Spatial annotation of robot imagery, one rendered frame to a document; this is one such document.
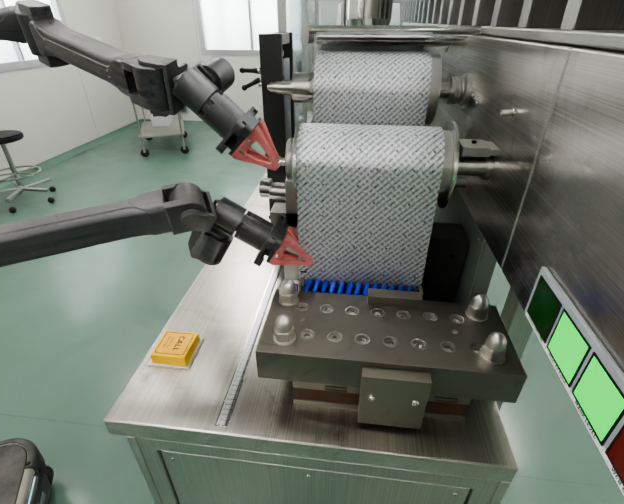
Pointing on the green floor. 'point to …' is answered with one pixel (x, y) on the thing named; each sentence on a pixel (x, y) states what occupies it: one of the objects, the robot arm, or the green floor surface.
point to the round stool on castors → (11, 164)
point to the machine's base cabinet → (292, 479)
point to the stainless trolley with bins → (164, 126)
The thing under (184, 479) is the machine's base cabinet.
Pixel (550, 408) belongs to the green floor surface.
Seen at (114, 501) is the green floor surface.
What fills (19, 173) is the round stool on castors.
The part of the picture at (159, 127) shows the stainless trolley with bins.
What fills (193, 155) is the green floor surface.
